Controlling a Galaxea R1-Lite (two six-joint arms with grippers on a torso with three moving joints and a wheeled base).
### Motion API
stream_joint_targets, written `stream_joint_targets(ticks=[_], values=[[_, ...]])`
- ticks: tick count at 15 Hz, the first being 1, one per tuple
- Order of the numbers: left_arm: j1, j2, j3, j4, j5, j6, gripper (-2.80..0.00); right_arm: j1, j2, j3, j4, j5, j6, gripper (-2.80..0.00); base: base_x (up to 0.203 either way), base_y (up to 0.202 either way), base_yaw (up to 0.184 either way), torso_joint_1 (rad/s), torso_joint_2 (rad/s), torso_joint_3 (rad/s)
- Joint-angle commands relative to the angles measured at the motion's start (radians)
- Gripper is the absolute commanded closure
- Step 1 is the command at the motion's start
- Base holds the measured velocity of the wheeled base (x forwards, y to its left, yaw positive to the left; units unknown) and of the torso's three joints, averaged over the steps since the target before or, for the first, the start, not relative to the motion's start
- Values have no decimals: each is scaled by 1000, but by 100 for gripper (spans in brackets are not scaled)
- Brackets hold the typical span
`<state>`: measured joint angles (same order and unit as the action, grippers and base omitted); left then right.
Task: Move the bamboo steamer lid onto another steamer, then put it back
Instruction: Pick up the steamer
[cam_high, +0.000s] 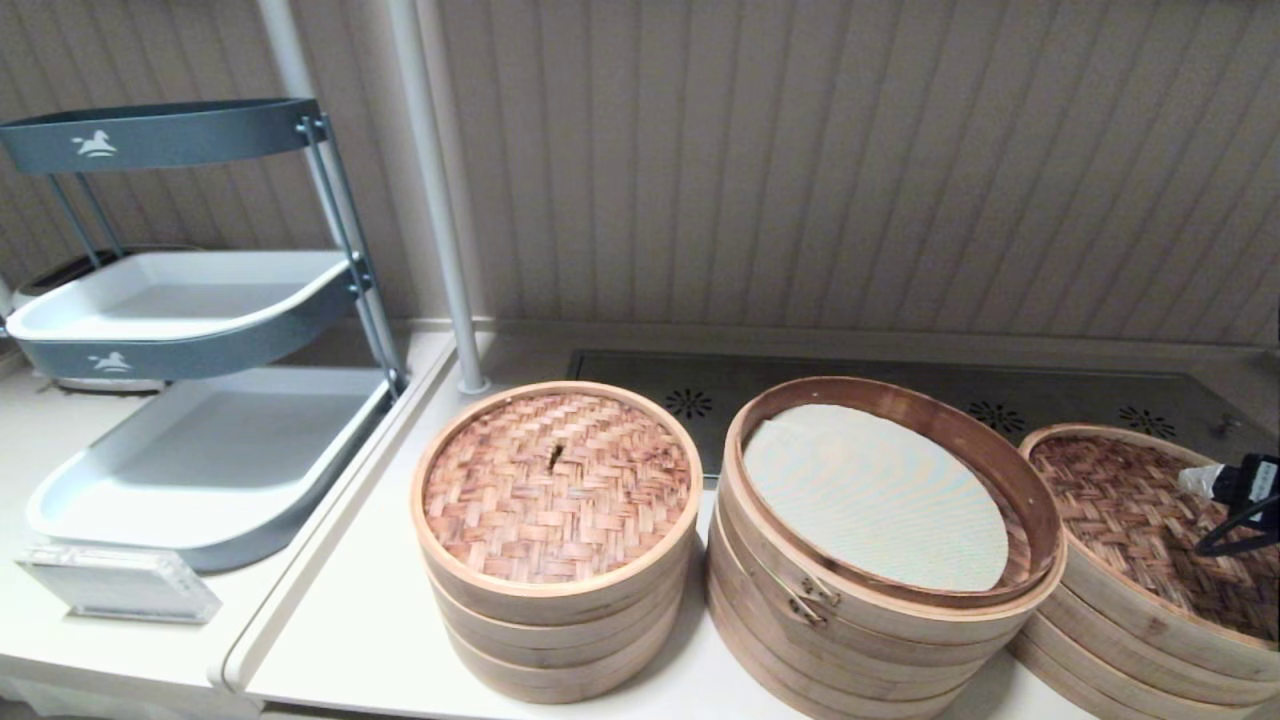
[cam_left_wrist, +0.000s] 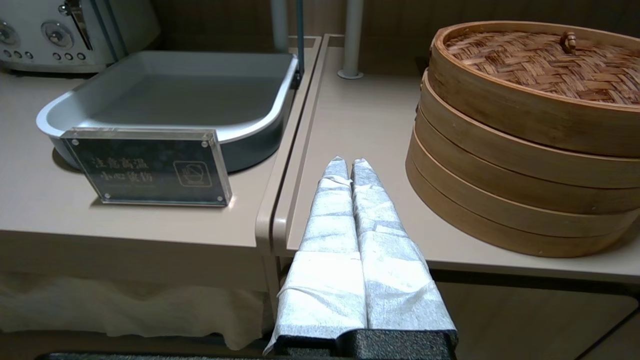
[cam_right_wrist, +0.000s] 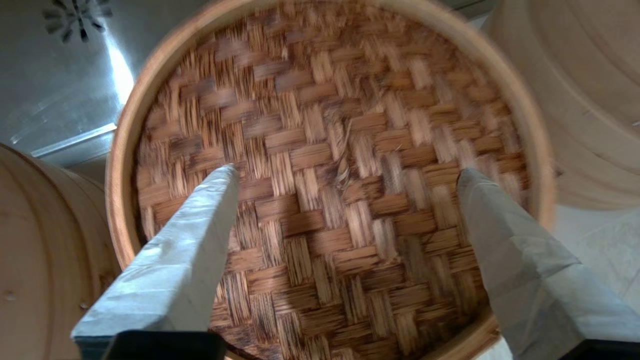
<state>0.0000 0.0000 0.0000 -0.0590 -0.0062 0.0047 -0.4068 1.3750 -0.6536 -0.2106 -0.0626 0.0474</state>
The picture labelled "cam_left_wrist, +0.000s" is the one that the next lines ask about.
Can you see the white retro toaster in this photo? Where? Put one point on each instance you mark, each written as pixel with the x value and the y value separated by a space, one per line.
pixel 134 25

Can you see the grey-blue white-lined rack tray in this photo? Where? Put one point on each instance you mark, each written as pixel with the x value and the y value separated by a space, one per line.
pixel 175 95

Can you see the white table skirt cloth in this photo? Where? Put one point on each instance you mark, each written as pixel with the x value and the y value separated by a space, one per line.
pixel 125 310

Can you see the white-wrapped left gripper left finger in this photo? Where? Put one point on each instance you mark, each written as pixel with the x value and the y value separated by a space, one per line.
pixel 330 250

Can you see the small woven bamboo steamer lid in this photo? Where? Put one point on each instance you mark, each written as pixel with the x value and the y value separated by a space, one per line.
pixel 540 64

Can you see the white support pole with flange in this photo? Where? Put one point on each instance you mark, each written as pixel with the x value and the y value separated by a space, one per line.
pixel 351 35

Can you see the clear acrylic warning sign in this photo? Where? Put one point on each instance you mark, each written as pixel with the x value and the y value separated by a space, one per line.
pixel 149 170

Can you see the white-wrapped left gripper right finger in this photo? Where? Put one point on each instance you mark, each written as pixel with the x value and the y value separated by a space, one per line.
pixel 390 270

